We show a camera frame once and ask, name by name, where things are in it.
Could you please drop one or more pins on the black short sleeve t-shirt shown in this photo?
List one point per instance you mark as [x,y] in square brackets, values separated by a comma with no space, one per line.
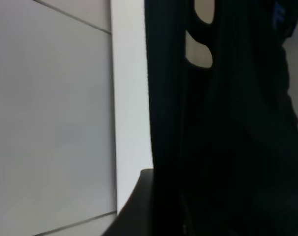
[224,133]

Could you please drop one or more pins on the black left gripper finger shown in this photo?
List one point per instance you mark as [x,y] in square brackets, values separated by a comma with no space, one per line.
[152,209]

